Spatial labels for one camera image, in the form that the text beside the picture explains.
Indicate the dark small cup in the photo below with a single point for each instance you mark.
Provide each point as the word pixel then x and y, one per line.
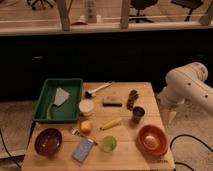
pixel 138 113

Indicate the green plastic tray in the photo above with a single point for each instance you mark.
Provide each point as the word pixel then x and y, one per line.
pixel 69 110

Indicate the grey cloth piece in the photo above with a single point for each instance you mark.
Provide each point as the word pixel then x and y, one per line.
pixel 61 96

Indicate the dark purple bowl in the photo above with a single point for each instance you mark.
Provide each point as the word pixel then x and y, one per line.
pixel 48 142

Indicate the white round container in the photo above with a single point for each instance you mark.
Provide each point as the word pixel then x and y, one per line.
pixel 86 106

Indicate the black office chair right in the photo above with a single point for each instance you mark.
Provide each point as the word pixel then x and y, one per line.
pixel 190 4

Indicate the blue rectangular sponge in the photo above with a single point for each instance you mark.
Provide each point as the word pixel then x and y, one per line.
pixel 82 150

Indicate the black office chair left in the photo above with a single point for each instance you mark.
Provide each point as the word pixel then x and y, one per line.
pixel 35 4

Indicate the brown pine cone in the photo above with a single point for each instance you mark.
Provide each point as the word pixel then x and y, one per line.
pixel 133 96

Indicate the yellow banana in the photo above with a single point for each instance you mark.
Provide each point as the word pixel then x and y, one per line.
pixel 110 124

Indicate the orange apple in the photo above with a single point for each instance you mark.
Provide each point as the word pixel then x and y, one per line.
pixel 86 127

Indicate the orange bowl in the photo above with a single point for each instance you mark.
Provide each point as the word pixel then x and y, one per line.
pixel 156 132

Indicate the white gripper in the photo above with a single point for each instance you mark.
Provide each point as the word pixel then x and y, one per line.
pixel 168 102

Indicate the black office chair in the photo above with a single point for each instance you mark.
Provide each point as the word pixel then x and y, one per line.
pixel 190 4
pixel 141 5
pixel 35 4

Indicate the green plastic cup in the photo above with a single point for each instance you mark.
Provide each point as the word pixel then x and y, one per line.
pixel 108 144

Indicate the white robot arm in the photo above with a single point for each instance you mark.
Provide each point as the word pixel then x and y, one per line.
pixel 185 83

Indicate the pale egg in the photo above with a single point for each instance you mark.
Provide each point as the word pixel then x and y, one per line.
pixel 151 142

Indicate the green curved vegetable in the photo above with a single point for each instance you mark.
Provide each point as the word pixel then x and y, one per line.
pixel 49 114

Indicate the white handled brush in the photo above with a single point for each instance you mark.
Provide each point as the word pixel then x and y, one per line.
pixel 91 93

